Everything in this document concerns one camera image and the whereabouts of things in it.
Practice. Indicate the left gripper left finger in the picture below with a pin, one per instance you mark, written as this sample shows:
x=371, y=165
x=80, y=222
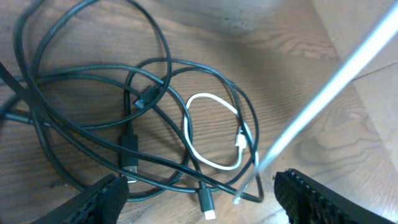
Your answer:
x=101, y=202

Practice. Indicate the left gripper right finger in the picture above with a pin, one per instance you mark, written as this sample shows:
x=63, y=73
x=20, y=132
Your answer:
x=307, y=201

